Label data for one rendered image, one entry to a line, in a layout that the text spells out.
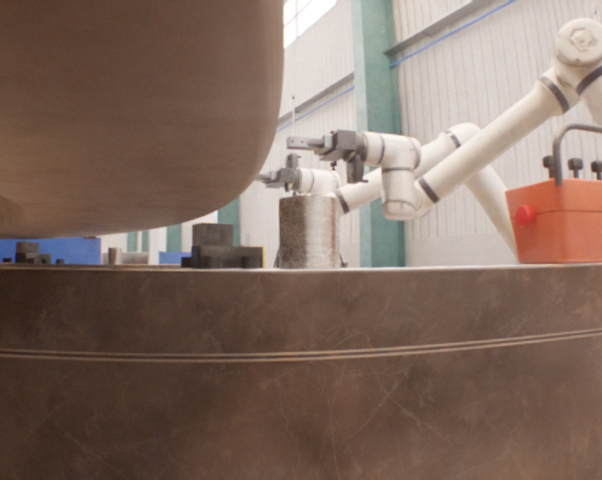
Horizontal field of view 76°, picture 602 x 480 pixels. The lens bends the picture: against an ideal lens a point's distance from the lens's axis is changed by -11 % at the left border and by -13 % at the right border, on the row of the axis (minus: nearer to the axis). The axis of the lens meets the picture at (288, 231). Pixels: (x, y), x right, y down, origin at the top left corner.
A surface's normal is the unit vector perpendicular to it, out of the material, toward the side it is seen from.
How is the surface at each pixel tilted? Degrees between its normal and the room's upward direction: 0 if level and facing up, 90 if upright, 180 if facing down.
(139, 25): 180
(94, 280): 90
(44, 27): 180
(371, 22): 90
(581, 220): 97
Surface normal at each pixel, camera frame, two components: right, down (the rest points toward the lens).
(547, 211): -0.98, 0.11
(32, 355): 0.12, -0.07
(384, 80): 0.47, -0.07
